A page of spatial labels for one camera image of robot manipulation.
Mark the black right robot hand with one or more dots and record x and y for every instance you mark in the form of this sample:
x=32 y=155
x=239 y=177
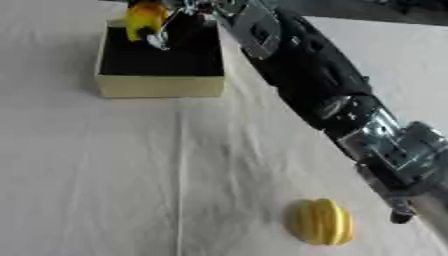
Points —
x=185 y=13

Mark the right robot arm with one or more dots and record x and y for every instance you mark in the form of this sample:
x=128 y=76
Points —
x=315 y=73

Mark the tan box with black inside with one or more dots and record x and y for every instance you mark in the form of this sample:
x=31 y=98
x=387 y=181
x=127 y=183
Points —
x=160 y=85

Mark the yellow ridged toy fruit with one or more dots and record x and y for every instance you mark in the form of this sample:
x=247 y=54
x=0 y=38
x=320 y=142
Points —
x=321 y=221

